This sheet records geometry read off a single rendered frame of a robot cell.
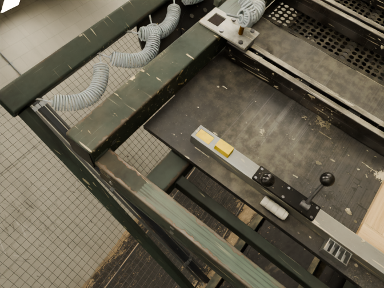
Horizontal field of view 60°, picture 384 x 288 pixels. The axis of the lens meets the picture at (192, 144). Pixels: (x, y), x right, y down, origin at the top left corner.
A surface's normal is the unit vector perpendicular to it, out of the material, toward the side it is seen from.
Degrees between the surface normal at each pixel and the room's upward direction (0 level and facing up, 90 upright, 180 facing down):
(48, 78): 90
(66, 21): 90
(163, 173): 57
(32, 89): 90
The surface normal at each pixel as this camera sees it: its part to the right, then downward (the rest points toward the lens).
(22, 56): 0.59, -0.21
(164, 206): 0.08, -0.48
